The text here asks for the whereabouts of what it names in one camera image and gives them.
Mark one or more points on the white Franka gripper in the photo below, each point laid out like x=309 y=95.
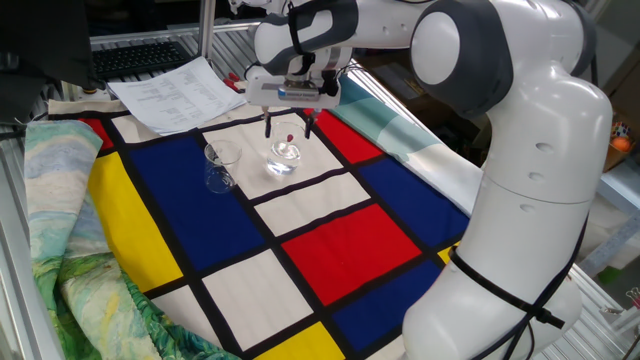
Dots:
x=262 y=95

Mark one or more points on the glass dropper with red bulb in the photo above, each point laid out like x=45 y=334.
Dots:
x=290 y=137

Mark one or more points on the glass beaker with water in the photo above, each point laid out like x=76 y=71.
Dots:
x=282 y=160

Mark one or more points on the empty printed glass beaker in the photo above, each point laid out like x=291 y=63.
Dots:
x=222 y=185

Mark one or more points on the teal and white cloth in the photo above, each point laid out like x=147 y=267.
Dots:
x=400 y=135

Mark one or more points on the printed white paper sheets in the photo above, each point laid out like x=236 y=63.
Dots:
x=175 y=95

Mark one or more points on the Mondrian colour block cloth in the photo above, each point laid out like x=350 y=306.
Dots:
x=350 y=250

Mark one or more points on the black computer keyboard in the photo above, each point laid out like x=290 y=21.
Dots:
x=140 y=57

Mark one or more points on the green painting print cloth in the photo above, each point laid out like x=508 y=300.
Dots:
x=55 y=165

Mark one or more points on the black monitor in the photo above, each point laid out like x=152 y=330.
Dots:
x=40 y=40

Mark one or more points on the wooden cup with balls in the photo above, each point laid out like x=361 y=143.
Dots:
x=620 y=145

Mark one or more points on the silver wrist camera blue caps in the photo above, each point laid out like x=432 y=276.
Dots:
x=297 y=91

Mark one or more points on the aluminium frame post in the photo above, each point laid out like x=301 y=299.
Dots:
x=206 y=30

